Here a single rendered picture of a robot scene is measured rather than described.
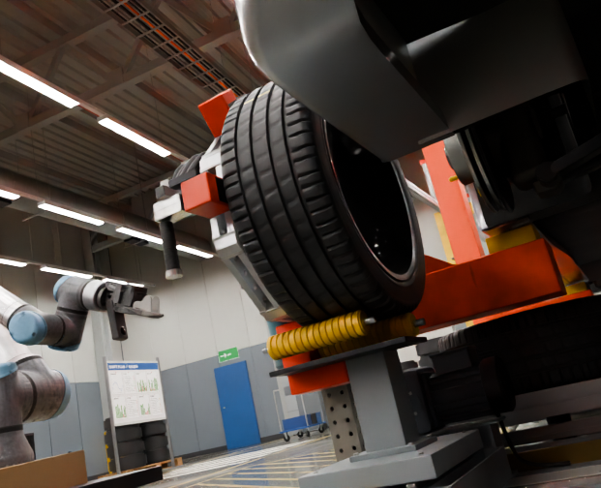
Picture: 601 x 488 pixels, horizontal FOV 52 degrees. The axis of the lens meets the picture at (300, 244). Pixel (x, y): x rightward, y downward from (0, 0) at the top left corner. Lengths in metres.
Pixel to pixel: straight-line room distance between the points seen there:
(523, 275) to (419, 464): 0.79
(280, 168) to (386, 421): 0.61
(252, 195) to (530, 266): 0.90
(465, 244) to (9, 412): 2.85
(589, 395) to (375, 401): 0.73
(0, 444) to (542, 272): 1.52
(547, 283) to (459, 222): 2.14
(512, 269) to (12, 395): 1.43
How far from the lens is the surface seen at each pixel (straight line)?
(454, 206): 3.98
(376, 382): 1.43
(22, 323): 1.82
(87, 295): 1.87
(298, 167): 1.25
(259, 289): 1.47
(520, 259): 1.87
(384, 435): 1.44
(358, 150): 1.76
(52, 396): 1.97
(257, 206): 1.29
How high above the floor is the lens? 0.34
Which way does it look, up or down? 16 degrees up
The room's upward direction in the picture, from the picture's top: 13 degrees counter-clockwise
